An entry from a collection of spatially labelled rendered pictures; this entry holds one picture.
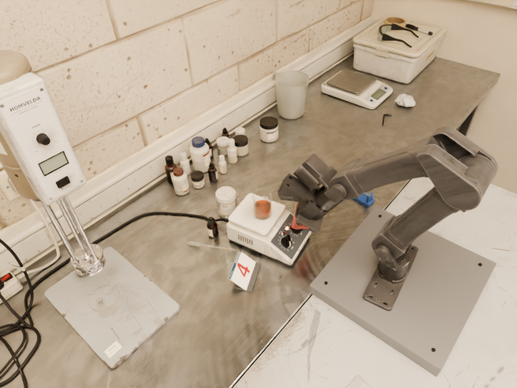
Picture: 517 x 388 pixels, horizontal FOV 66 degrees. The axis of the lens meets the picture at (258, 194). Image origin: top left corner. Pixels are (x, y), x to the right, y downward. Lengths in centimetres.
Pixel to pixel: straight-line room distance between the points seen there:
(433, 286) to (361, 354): 24
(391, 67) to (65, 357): 161
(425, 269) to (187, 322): 59
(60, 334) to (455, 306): 91
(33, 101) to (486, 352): 99
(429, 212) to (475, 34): 144
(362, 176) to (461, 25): 144
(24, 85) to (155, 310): 59
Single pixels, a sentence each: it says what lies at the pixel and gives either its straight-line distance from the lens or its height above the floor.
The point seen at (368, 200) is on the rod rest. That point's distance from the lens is 124.
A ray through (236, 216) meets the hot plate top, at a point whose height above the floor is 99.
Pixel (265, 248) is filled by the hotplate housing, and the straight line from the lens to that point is 105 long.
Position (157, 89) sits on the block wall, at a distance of 128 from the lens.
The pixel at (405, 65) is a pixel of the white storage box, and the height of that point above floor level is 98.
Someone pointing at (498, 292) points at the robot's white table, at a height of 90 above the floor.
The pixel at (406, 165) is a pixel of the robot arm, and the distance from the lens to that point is 76.
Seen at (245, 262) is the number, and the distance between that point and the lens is 105.
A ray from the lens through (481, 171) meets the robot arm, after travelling 74.
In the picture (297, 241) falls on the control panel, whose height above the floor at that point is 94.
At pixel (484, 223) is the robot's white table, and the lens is 131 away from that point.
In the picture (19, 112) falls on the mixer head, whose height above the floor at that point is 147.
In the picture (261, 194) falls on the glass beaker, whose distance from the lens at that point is 105.
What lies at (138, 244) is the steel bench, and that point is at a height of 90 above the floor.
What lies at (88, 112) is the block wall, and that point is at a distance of 117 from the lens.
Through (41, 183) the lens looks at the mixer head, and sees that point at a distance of 71.
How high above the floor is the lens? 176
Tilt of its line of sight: 43 degrees down
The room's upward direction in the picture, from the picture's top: 2 degrees counter-clockwise
